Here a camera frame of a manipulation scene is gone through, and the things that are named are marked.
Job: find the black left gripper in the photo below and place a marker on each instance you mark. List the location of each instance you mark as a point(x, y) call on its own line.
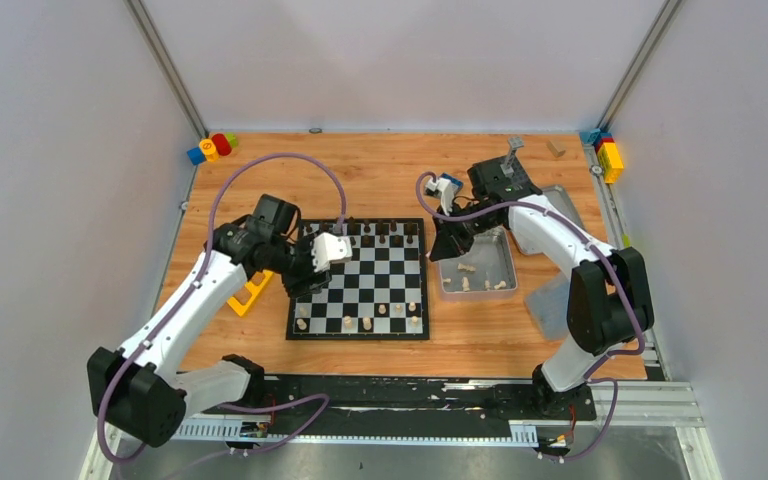
point(307, 279)

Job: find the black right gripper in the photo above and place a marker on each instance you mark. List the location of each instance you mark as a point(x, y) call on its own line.
point(449, 243)

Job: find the metal tin box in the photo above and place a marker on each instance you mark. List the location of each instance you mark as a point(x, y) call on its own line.
point(485, 273)

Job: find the black white chessboard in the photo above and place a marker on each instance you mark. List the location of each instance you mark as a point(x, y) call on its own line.
point(389, 266)

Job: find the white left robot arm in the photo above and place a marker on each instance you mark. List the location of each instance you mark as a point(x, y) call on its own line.
point(138, 387)

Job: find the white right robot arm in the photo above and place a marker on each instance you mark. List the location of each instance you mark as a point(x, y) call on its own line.
point(609, 301)

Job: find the blue grey toy brick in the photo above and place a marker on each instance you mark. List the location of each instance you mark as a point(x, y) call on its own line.
point(456, 183)

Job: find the yellow triangular plastic stand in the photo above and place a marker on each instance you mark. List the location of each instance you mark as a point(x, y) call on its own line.
point(242, 302)

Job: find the blue plastic bag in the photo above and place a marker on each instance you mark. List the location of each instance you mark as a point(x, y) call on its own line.
point(548, 306)

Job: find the small wooden block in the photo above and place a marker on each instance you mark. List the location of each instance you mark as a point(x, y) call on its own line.
point(556, 148)

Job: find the coloured toy cylinders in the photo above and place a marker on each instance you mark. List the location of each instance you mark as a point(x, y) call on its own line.
point(213, 148)

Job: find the coloured toy brick stack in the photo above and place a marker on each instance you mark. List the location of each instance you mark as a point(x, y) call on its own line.
point(607, 152)

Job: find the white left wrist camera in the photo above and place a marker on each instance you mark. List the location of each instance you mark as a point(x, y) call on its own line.
point(329, 249)

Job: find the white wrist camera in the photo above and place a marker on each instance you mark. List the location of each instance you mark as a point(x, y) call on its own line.
point(443, 191)
point(329, 249)

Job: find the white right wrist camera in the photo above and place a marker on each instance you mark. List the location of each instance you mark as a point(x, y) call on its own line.
point(443, 191)

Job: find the grey brick baseplate with post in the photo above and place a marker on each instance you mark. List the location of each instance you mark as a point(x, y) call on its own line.
point(509, 164)

